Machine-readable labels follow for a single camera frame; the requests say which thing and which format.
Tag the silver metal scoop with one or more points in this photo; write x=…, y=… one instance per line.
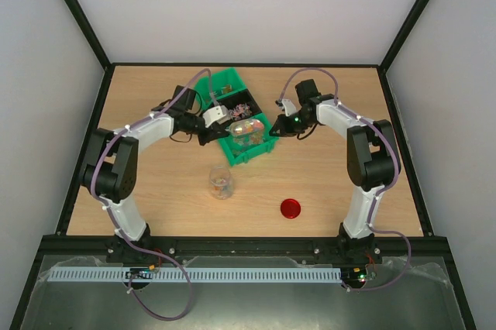
x=245, y=127

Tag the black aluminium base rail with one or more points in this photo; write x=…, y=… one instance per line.
x=311, y=250

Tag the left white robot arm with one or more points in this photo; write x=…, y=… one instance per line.
x=109, y=170

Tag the black frame post right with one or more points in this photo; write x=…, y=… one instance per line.
x=403, y=33

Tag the black bin with swirl lollipops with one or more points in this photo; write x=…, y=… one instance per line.
x=240, y=105

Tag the red jar lid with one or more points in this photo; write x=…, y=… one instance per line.
x=290, y=208

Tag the black frame post left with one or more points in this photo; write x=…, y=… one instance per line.
x=88, y=32

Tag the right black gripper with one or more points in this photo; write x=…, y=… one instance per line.
x=287, y=125

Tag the green bin with lollipops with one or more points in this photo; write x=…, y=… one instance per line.
x=224, y=83

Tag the light blue cable duct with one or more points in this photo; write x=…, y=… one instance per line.
x=196, y=275

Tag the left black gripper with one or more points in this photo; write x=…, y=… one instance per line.
x=211, y=133

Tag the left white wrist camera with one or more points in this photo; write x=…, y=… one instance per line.
x=217, y=114

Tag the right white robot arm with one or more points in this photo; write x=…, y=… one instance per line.
x=371, y=158

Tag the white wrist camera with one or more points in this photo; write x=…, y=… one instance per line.
x=286, y=106
x=217, y=114

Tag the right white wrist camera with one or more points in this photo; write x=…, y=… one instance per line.
x=286, y=106

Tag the clear glass jar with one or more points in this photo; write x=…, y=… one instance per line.
x=220, y=182

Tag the green bin with gummy candies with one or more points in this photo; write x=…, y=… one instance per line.
x=243, y=149

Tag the black frame post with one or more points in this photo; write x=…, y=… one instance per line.
x=88, y=32
x=403, y=33

